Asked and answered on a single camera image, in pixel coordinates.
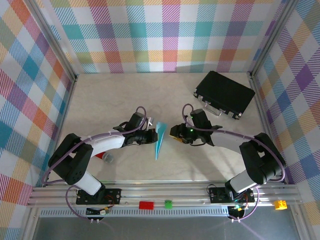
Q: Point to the small adapter circuit board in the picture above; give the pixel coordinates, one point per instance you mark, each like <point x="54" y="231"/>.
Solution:
<point x="237" y="208"/>
<point x="98" y="211"/>

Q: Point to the small clear red object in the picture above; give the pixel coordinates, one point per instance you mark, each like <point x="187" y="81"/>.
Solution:
<point x="108" y="158"/>

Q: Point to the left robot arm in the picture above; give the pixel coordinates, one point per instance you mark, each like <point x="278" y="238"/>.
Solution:
<point x="107" y="143"/>

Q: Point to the aluminium frame post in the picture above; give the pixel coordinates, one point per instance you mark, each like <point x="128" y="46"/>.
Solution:
<point x="52" y="40"/>
<point x="272" y="37"/>

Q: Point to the light blue paper sheet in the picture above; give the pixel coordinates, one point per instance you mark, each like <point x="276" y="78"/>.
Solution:
<point x="159" y="143"/>

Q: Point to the yellow toy brick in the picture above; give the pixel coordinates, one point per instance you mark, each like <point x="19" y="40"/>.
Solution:
<point x="280" y="205"/>

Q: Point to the red toy brick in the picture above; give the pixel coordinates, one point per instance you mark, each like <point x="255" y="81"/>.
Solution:
<point x="146" y="205"/>

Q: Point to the black briefcase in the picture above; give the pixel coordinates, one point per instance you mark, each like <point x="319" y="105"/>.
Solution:
<point x="225" y="92"/>

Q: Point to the green toy brick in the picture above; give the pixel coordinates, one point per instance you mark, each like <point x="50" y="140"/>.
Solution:
<point x="168" y="204"/>

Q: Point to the aluminium side rail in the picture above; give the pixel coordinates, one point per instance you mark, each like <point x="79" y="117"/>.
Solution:
<point x="62" y="112"/>

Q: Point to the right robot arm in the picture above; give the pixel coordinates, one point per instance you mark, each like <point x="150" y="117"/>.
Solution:
<point x="225" y="142"/>

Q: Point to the wide aluminium frame rail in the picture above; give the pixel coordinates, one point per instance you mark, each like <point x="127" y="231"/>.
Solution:
<point x="175" y="192"/>

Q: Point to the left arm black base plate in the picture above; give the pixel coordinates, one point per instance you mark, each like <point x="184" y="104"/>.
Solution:
<point x="115" y="196"/>

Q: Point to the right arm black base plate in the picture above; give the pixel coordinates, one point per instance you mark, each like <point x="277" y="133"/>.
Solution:
<point x="216" y="195"/>

